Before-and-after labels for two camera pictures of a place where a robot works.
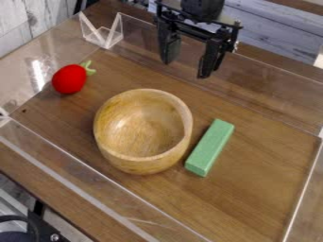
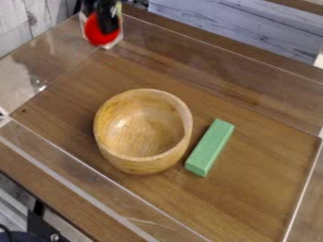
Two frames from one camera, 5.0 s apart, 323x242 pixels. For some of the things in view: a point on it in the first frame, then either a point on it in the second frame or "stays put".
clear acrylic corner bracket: x=103 y=37 stays put
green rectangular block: x=208 y=147 stays put
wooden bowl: x=143 y=128 stays put
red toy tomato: x=69 y=77 → x=97 y=37
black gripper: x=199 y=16 → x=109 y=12
